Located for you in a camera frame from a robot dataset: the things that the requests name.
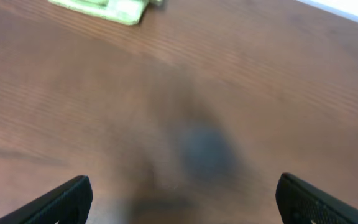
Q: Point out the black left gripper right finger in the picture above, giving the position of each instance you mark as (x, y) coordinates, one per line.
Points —
(300, 202)

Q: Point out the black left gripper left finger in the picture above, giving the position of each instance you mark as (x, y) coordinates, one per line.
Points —
(69, 203)

